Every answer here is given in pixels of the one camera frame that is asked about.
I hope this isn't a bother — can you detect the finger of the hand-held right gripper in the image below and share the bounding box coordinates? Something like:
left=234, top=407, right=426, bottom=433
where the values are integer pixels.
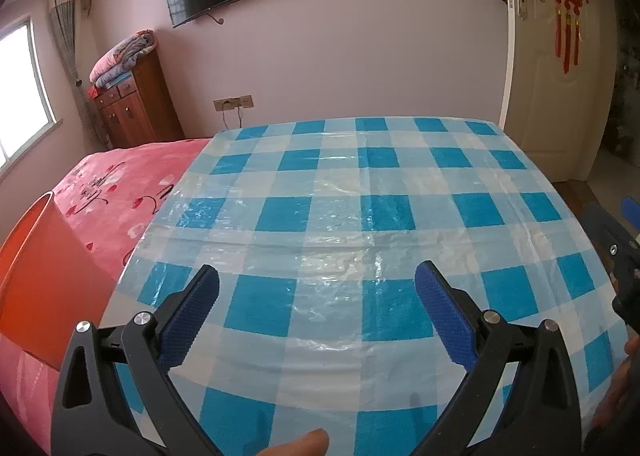
left=620, top=196, right=640, bottom=233
left=582, top=203, right=636, bottom=267

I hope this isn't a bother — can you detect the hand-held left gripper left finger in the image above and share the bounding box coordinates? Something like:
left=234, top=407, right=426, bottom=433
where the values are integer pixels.
left=50, top=264, right=221, bottom=456

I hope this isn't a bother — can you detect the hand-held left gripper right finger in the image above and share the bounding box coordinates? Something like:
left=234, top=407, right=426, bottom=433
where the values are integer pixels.
left=414, top=260, right=584, bottom=456

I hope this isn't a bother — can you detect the orange plastic bucket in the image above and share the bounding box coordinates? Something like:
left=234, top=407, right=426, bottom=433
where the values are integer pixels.
left=0, top=190, right=121, bottom=373

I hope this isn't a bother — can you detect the person's right hand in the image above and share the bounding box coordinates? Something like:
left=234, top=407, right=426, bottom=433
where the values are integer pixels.
left=591, top=335, right=640, bottom=437

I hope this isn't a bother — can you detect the person's left hand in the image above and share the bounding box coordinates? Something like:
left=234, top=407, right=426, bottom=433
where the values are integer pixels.
left=249, top=428, right=330, bottom=456

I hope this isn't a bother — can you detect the white door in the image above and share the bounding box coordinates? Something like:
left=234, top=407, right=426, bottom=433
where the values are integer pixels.
left=494, top=0, right=619, bottom=183

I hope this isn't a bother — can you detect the blue checked tablecloth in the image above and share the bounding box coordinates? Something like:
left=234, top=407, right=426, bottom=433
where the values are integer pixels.
left=99, top=116, right=632, bottom=456

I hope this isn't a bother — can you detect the pink printed bed blanket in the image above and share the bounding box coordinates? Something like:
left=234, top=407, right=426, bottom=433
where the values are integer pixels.
left=0, top=138, right=211, bottom=443

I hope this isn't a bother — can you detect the brown wooden cabinet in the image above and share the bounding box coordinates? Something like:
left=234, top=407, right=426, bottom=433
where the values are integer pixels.
left=94, top=49, right=185, bottom=149

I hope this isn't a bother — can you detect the folded pink blanket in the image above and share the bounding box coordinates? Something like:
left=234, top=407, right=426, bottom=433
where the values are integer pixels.
left=89, top=53, right=128, bottom=89

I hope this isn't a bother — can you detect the folded floral quilt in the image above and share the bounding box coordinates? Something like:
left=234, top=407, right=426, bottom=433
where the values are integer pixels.
left=97, top=30, right=159, bottom=81

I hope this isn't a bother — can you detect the window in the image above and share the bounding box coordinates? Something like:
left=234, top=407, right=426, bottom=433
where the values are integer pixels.
left=0, top=18, right=64, bottom=170

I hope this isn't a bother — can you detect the grey curtain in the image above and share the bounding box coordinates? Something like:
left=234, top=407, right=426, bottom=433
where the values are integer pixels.
left=47, top=0, right=109, bottom=153

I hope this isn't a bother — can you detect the black power cable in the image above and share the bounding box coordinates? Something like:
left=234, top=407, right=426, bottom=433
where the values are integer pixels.
left=219, top=102, right=246, bottom=129

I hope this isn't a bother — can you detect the wall power outlet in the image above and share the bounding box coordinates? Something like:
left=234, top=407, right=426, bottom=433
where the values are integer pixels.
left=213, top=95, right=255, bottom=112

